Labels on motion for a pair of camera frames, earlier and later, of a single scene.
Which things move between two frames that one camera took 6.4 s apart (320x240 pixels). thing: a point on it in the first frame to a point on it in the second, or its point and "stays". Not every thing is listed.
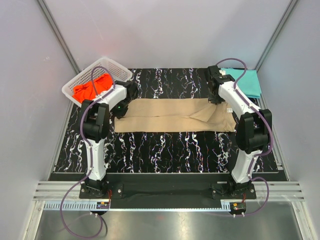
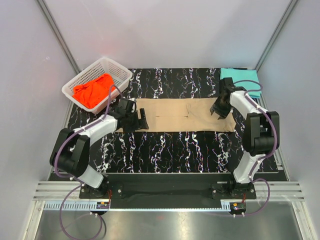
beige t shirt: (176, 115) stays
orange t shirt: (84, 92) stays
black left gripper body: (120, 108) to (129, 125)
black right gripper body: (213, 98) to (222, 108)
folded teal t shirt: (249, 83) stays
